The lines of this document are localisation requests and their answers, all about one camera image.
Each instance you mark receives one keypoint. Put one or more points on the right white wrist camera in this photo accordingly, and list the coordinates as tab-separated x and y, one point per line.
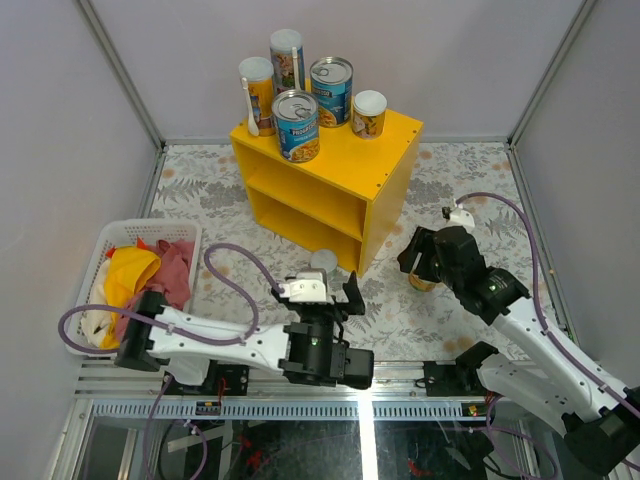
458	216

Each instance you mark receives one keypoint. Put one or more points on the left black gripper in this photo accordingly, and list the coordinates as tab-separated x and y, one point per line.
356	305

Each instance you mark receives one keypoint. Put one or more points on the short grey can clear lid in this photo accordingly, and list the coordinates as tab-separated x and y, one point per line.
326	260

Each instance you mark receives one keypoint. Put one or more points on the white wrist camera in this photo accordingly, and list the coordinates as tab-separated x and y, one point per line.
309	286
458	216

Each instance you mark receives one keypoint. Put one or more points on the yellow wooden shelf cabinet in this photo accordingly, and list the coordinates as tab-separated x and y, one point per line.
347	199

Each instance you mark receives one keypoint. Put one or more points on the aluminium front rail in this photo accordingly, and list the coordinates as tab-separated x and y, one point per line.
121	393

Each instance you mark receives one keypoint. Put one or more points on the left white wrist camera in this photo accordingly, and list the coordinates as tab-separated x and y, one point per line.
309	286

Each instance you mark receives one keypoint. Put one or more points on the small yellow can white lid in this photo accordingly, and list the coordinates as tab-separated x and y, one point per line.
368	114

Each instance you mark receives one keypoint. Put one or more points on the yellow cloth in basket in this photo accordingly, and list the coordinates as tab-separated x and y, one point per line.
129	270

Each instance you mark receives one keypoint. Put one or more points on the white cloth in basket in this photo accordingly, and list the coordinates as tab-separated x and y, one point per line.
97	325

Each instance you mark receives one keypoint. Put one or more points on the pink cloth in basket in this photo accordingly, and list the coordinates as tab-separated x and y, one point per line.
167	271

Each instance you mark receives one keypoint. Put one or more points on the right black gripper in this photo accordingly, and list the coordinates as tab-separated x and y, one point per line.
420	242

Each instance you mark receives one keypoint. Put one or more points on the blue can silver pull-tab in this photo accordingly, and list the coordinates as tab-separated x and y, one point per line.
331	84

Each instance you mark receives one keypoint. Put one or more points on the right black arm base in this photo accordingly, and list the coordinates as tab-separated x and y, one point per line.
460	377

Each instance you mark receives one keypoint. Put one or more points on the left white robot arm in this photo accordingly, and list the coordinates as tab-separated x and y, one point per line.
310	351

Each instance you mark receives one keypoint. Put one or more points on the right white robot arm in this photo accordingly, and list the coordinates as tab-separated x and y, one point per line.
595	413

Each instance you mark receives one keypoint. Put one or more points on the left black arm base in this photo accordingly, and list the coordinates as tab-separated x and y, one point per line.
221	381

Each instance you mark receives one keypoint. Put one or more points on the tall can with white spoon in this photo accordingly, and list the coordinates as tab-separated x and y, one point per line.
286	52

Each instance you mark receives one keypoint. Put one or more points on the wide yellow can clear lid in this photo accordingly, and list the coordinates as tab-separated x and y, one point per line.
420	284

